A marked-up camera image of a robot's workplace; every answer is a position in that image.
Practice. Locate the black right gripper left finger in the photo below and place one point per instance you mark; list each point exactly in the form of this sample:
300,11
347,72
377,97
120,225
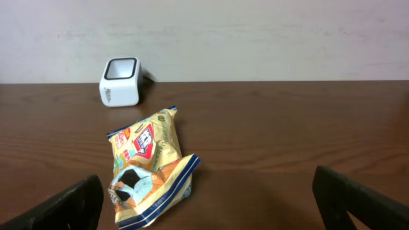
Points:
77,207

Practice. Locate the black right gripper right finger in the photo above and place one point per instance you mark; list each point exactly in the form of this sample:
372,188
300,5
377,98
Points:
338,197

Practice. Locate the white barcode scanner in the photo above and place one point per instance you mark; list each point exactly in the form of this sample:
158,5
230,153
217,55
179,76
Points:
124,82

